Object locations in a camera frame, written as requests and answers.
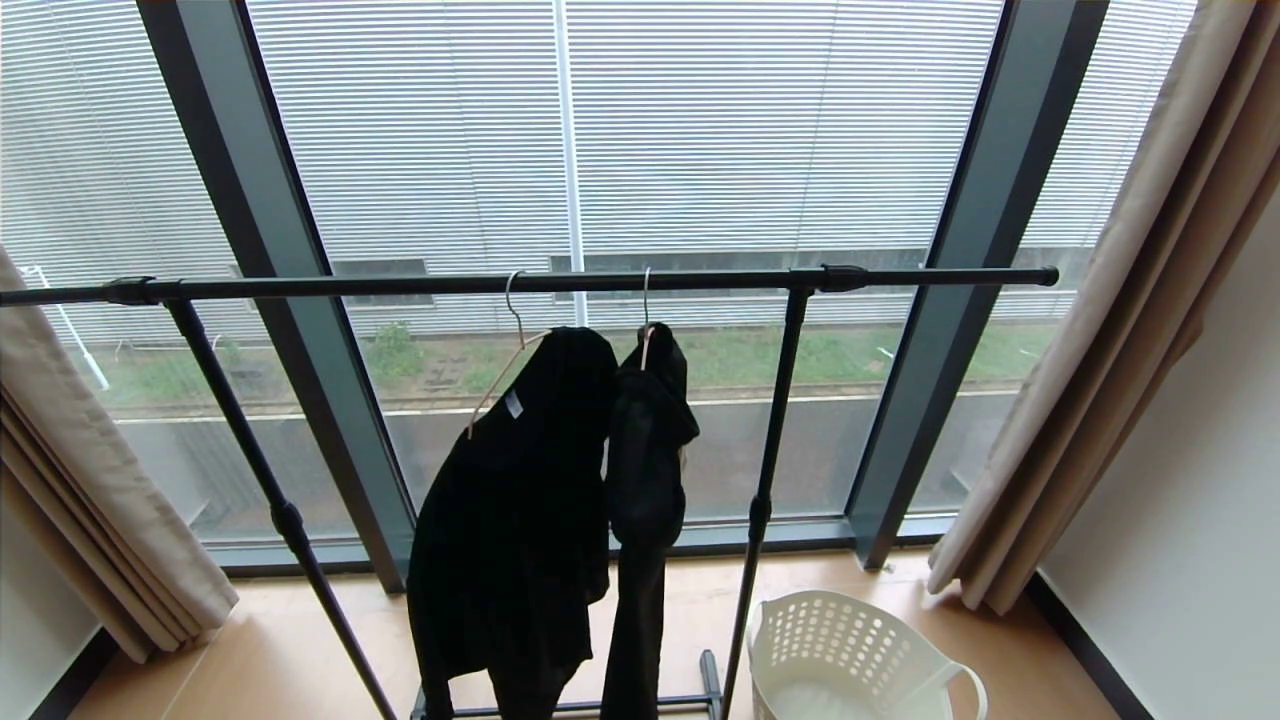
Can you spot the beige curtain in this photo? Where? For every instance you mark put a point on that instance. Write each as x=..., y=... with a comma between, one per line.
x=1130, y=300
x=90, y=500

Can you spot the pink clothes hanger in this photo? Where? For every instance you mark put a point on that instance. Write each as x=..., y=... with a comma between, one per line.
x=645, y=320
x=510, y=360

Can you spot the white laundry basket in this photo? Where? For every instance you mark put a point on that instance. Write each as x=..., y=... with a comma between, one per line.
x=850, y=650

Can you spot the black garment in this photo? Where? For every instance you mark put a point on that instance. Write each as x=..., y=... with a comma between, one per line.
x=510, y=520

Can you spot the black shorts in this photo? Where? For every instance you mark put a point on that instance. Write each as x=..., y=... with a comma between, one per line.
x=645, y=480

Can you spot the black clothes rack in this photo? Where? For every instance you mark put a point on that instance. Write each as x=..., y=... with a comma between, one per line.
x=400, y=284

